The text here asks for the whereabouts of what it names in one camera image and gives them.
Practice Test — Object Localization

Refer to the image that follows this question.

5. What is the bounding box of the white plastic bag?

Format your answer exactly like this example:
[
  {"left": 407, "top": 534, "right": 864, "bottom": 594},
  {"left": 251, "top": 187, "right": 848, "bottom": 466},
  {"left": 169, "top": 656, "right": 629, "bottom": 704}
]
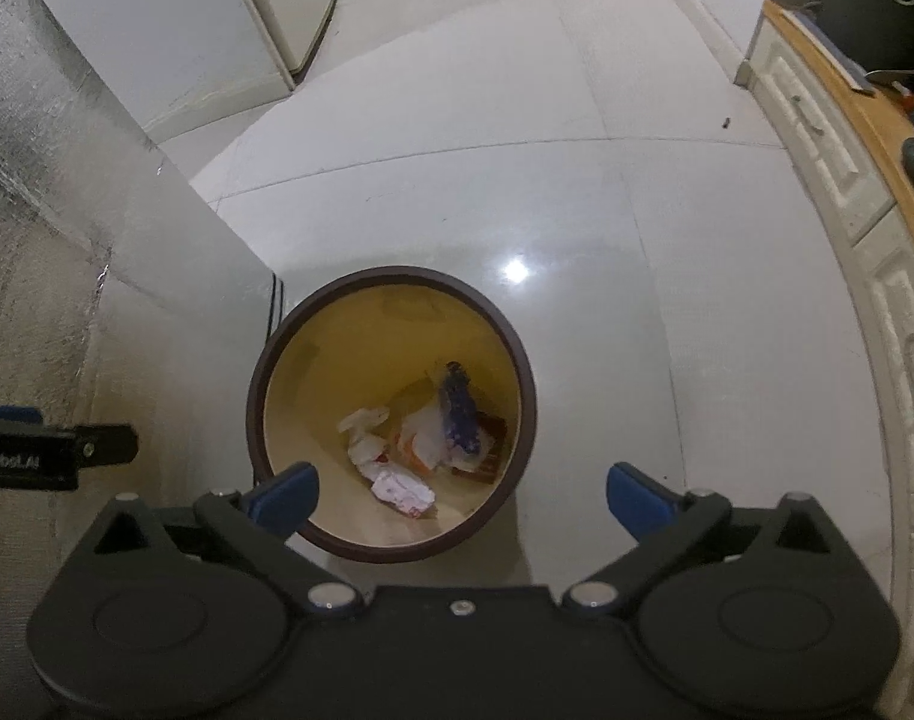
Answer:
[{"left": 338, "top": 406, "right": 436, "bottom": 518}]

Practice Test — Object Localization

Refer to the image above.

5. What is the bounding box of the red cardboard box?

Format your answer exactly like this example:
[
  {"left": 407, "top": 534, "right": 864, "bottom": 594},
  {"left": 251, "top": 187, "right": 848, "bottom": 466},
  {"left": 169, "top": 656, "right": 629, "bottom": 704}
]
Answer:
[{"left": 452, "top": 411, "right": 507, "bottom": 484}]

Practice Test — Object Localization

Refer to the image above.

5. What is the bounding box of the blue plastic bag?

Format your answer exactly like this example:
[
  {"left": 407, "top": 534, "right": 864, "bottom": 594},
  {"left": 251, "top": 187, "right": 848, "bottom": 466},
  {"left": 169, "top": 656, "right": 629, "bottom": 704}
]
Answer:
[{"left": 439, "top": 361, "right": 481, "bottom": 455}]

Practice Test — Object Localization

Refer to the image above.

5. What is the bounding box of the yellow round trash bin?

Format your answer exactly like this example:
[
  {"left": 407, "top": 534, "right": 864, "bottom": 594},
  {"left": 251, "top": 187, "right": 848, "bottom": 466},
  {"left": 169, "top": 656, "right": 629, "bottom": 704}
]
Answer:
[{"left": 245, "top": 265, "right": 538, "bottom": 564}]

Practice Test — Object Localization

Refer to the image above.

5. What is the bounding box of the white low cabinet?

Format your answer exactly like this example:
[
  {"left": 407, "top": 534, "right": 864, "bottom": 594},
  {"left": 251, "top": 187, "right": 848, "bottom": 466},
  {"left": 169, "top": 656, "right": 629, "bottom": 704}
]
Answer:
[{"left": 747, "top": 2, "right": 914, "bottom": 718}]

